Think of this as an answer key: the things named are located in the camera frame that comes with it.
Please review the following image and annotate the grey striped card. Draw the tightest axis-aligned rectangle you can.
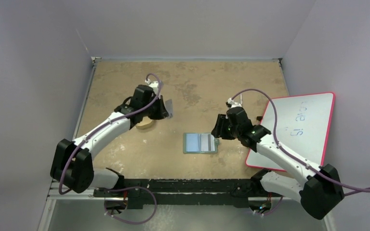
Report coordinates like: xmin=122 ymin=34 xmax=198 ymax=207
xmin=199 ymin=133 xmax=215 ymax=152

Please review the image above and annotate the green card holder wallet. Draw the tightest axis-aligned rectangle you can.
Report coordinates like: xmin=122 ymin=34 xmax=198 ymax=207
xmin=183 ymin=133 xmax=220 ymax=154

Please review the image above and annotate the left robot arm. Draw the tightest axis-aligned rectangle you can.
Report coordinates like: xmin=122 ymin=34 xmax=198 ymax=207
xmin=50 ymin=81 xmax=170 ymax=197

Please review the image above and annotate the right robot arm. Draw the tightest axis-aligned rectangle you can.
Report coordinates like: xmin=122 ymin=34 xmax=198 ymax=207
xmin=211 ymin=106 xmax=344 ymax=220

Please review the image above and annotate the beige oval tray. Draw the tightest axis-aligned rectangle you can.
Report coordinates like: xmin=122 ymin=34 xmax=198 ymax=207
xmin=135 ymin=117 xmax=154 ymax=130

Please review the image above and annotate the pink framed whiteboard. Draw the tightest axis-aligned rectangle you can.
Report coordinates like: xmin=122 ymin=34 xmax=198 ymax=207
xmin=260 ymin=92 xmax=335 ymax=166

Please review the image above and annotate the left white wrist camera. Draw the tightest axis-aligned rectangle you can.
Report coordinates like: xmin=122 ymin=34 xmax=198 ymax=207
xmin=145 ymin=79 xmax=160 ymax=94

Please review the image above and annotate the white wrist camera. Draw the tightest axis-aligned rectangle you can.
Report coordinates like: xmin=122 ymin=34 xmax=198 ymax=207
xmin=145 ymin=79 xmax=160 ymax=94
xmin=225 ymin=98 xmax=242 ymax=109

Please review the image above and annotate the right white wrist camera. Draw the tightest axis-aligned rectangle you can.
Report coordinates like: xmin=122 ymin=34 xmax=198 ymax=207
xmin=225 ymin=98 xmax=242 ymax=109

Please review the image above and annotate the black base frame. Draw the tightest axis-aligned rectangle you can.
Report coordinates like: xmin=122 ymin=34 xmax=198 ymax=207
xmin=93 ymin=170 xmax=280 ymax=214

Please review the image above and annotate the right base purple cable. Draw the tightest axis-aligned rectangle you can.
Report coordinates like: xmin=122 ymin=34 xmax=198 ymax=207
xmin=252 ymin=194 xmax=285 ymax=218

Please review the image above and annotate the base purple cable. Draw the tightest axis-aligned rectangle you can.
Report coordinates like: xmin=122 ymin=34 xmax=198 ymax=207
xmin=252 ymin=194 xmax=285 ymax=218
xmin=104 ymin=187 xmax=158 ymax=226

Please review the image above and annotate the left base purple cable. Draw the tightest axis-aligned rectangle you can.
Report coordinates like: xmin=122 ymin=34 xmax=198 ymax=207
xmin=104 ymin=187 xmax=158 ymax=226

